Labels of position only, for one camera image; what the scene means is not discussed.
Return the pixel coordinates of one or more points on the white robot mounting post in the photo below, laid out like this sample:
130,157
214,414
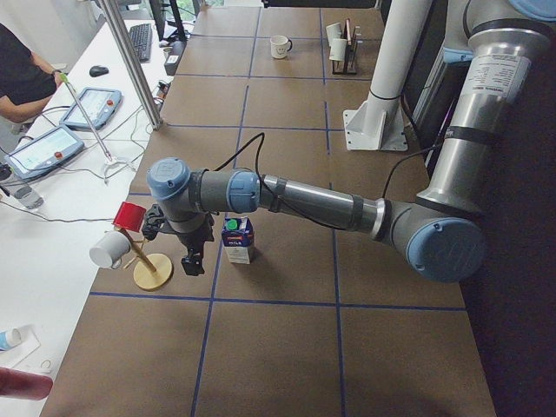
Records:
378,123

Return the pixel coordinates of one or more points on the white grey mug on stand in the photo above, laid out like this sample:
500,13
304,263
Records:
108,252

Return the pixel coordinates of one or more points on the teach pendant tablet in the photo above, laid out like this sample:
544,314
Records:
45,153
100,105

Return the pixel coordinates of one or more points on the blue milk carton green cap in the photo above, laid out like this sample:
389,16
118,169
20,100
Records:
238,239

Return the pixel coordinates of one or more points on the red cup on stand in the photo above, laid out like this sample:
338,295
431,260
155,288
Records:
129,216

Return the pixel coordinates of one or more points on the white mug on rack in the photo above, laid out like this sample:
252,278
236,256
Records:
338,48
334,30

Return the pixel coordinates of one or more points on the aluminium frame post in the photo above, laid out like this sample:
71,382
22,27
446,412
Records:
134,68

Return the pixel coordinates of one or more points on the white smiley face mug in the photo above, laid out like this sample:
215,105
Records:
280,46

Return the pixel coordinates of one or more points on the black box on desk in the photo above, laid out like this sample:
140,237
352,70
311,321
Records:
171,64

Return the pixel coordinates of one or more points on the upper white mug on rack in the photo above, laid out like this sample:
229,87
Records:
334,30

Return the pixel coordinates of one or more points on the dark red bottle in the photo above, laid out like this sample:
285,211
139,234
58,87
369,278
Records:
22,385

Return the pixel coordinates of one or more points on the wooden mug tree stand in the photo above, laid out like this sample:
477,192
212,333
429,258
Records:
150,272

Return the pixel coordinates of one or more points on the far teach pendant tablet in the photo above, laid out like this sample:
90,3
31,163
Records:
100,105

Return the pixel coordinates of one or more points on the white blue tube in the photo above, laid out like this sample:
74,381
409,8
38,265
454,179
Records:
9,339

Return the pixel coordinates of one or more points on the black computer mouse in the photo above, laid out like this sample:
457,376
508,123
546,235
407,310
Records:
98,70

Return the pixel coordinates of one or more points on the near teach pendant tablet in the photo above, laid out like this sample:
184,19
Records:
45,153

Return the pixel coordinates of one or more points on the metal reacher grabber stick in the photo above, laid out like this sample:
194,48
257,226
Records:
110,160

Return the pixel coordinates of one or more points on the black computer keyboard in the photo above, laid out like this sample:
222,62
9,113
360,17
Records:
141,38

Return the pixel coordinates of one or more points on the person in black shirt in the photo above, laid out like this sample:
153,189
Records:
27,80

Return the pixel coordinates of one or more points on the black wire mug rack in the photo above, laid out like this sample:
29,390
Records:
349,66

